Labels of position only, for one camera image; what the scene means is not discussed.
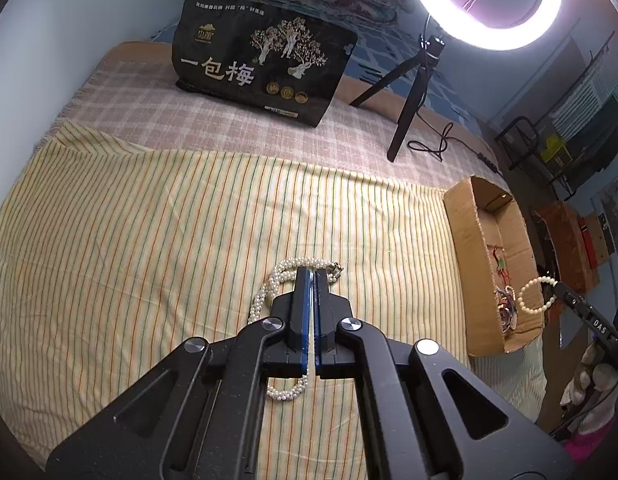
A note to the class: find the brown cardboard board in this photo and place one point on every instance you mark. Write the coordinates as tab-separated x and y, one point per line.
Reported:
596	237

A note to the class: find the brown bangle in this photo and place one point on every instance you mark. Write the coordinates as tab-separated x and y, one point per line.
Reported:
506	310

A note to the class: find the dark green hanging garment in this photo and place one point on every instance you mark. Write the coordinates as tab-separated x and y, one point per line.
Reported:
601	125

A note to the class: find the yellow striped bed sheet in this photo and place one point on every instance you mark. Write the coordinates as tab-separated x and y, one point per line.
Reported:
139	240

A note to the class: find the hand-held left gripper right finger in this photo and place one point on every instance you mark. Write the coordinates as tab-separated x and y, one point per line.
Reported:
320	300

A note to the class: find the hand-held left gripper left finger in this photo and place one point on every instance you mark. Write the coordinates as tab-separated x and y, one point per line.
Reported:
303	300

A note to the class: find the person's right hand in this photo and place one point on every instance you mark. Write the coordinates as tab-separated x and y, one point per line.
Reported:
586	375

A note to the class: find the black tripod stand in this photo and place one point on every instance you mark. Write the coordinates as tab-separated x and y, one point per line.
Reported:
416	90

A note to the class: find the orange cloth covered furniture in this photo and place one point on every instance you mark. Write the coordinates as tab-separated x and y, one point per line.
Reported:
564	245

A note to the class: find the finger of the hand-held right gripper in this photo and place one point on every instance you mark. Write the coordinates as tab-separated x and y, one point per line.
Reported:
569	297

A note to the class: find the white striped hanging cloth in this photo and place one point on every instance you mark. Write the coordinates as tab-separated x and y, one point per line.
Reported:
584	100

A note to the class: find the black clothes rack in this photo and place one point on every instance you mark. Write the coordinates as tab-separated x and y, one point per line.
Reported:
519	130

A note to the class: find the cardboard box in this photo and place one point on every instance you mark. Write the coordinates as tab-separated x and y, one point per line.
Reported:
471	240

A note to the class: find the black printed bag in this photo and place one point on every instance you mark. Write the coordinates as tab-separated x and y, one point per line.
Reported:
239	45

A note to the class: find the pink plaid blanket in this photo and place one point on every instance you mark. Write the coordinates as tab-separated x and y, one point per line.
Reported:
139	105

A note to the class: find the person's right forearm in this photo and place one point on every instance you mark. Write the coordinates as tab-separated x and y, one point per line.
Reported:
589	444

